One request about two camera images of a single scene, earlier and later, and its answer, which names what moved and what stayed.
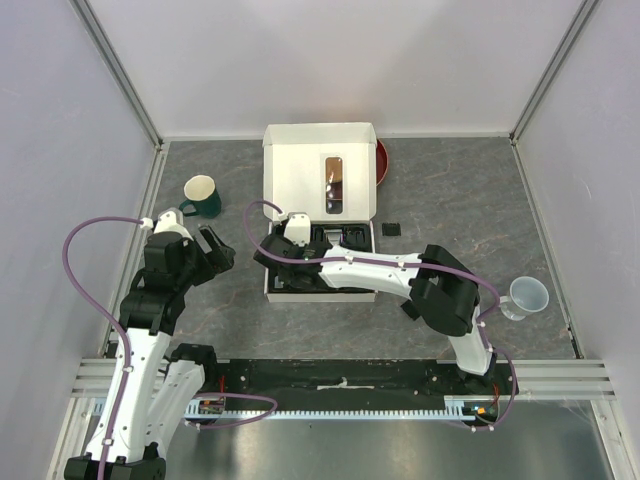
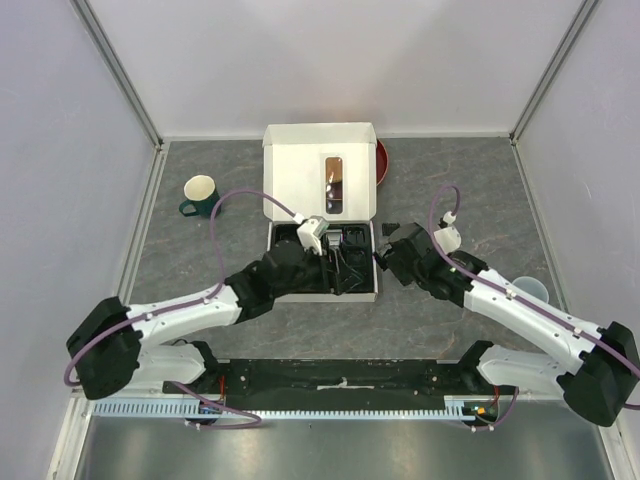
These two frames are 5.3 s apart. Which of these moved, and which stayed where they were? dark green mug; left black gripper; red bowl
Moved: left black gripper
Stayed: dark green mug; red bowl
